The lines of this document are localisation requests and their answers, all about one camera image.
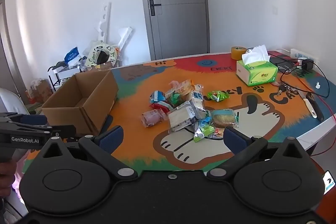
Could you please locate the grey door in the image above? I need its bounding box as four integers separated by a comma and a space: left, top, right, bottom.
138, 0, 211, 61

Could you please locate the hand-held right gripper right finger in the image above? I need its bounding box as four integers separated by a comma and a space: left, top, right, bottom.
207, 126, 305, 181

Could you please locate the dark green snack packet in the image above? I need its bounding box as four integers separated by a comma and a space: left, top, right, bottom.
169, 91, 185, 106

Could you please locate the black cable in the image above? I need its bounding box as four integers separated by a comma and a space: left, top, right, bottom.
280, 63, 331, 98

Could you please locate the white rounded furniture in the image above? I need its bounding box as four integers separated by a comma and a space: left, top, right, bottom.
0, 88, 30, 115

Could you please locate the smartphone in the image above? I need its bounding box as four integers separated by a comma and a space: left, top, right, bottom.
322, 170, 336, 195

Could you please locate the orange and brown floor carton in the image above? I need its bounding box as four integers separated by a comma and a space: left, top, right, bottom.
25, 78, 55, 104

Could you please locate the white power strip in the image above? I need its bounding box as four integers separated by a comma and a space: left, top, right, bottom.
290, 49, 320, 62

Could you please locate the pink blanket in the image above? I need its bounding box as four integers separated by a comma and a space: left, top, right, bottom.
10, 151, 30, 198

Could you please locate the blue and white bag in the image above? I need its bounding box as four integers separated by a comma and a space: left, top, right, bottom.
64, 47, 81, 67

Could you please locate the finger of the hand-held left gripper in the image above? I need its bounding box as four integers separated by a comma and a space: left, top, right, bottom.
10, 123, 77, 139
0, 112, 48, 126

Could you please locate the black door handle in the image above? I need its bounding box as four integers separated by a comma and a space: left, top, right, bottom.
149, 0, 161, 17

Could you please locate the colourful cartoon table mat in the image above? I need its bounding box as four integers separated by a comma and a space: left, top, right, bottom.
22, 51, 336, 172

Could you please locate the taped brown floor carton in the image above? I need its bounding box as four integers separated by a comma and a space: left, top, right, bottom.
87, 61, 114, 71

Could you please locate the person's left hand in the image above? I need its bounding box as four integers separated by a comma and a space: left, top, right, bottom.
0, 161, 17, 197

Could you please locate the yellow-brown tape roll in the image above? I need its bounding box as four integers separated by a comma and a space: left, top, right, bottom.
231, 46, 247, 60

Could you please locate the teal-edged cake packet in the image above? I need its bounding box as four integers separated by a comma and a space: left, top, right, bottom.
210, 109, 240, 128

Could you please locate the pink translucent snack packet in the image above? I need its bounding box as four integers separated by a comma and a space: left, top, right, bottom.
142, 109, 168, 127

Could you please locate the bright green candy packet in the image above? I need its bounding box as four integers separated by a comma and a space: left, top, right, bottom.
207, 90, 230, 103

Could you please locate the small orange snack packet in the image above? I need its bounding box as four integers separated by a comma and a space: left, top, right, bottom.
210, 127, 226, 139

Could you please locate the bunch of keys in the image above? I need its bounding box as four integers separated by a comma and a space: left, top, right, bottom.
276, 82, 299, 97

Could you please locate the black flat device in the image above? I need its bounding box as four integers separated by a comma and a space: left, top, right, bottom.
268, 54, 298, 74

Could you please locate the black charger adapter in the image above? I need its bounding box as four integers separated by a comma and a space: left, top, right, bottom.
299, 59, 313, 71

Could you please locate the panda toilet seat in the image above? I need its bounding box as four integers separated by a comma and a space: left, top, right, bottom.
85, 41, 118, 67

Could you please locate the red cable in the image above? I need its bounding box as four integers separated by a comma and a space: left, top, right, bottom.
295, 73, 336, 157

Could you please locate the green and white snack packet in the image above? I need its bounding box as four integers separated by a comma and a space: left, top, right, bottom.
194, 119, 214, 143

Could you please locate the short white board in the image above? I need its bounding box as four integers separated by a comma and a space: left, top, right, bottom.
116, 27, 133, 52

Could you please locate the brown cardboard box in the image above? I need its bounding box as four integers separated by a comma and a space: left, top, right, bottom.
41, 70, 119, 136

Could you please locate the grey side door frame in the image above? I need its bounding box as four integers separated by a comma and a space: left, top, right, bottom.
0, 0, 20, 98

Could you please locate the tall white board with holes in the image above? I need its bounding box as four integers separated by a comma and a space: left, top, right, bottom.
95, 2, 112, 42

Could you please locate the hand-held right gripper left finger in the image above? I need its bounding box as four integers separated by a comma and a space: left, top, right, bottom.
39, 125, 138, 181

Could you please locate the white and blue snack packet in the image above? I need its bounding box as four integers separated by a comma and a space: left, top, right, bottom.
190, 84, 205, 109

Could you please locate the black shoe rack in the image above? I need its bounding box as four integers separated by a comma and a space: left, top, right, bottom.
48, 61, 82, 92

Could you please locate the white-handled knife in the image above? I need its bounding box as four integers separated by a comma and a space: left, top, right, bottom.
298, 90, 325, 122

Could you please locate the green tissue box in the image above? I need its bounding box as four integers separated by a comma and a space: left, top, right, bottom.
235, 44, 279, 87

